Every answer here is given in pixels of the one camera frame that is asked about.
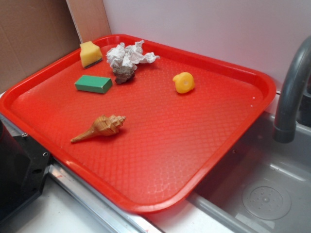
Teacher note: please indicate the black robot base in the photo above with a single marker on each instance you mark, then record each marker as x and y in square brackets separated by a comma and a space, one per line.
[24, 164]

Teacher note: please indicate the red plastic tray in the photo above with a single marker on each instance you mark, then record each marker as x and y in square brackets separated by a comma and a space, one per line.
[168, 142]

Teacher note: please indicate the yellow rubber duck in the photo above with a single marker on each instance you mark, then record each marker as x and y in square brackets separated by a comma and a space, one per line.
[184, 82]

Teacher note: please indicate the tan spiral seashell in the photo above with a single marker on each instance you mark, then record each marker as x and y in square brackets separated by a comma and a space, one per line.
[102, 126]

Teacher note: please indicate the brown grey rock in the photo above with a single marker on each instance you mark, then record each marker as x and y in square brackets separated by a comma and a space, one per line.
[123, 74]

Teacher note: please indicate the green rectangular block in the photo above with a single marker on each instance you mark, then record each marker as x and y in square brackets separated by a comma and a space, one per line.
[93, 84]

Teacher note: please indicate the crumpled white paper towel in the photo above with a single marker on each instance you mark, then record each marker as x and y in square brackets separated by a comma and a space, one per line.
[129, 56]

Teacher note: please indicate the yellow sponge with dark base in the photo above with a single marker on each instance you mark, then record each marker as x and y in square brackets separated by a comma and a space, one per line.
[90, 54]

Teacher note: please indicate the light wooden board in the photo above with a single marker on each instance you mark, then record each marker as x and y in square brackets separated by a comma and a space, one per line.
[90, 19]

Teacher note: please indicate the grey plastic sink basin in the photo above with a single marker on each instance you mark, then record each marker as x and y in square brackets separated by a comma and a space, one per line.
[260, 186]

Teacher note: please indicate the grey toy faucet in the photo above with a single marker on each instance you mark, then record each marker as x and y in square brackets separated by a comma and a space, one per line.
[294, 105]

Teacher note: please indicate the brown cardboard panel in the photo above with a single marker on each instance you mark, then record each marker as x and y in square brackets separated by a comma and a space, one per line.
[33, 34]

